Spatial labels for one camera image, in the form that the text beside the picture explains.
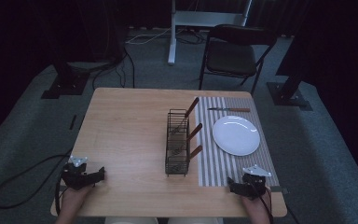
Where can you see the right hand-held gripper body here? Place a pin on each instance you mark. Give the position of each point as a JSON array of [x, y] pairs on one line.
[[254, 183]]

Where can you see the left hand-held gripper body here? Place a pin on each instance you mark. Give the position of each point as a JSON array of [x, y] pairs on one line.
[[74, 177]]

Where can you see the person's left hand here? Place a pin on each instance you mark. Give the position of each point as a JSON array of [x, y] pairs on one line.
[[74, 196]]

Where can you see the person's right hand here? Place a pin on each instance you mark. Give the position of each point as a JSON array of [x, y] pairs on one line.
[[256, 205]]

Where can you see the striped grey placemat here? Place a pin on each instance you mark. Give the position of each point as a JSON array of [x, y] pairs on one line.
[[211, 168]]

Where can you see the white plate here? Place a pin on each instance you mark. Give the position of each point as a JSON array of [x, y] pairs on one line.
[[236, 135]]

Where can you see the small black floor strip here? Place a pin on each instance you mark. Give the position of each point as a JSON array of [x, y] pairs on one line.
[[72, 122]]

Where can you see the black metal stand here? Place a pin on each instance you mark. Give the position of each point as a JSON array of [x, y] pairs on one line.
[[65, 84], [287, 93]]

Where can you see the black folding chair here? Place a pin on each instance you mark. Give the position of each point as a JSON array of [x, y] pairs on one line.
[[231, 57]]

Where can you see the white desk frame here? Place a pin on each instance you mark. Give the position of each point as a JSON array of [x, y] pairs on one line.
[[199, 18]]

